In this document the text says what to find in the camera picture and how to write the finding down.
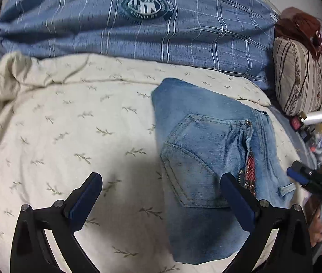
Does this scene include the red label small bottle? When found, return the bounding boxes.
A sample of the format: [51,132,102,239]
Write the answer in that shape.
[289,115,303,132]

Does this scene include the striped floral beige pillow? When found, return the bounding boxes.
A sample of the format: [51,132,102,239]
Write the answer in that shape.
[272,37,322,116]

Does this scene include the cream leaf-print blanket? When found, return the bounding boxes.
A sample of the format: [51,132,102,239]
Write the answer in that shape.
[0,51,312,273]

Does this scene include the light blue denim jeans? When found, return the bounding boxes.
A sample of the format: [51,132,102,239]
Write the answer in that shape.
[152,78,295,265]

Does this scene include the blue label small bottle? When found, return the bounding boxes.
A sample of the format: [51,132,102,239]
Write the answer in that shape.
[300,127,316,144]

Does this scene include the dark red plastic bag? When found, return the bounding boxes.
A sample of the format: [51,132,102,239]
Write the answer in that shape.
[274,7,322,61]

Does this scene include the blue plaid quilt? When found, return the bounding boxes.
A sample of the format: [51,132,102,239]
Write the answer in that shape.
[0,0,277,90]

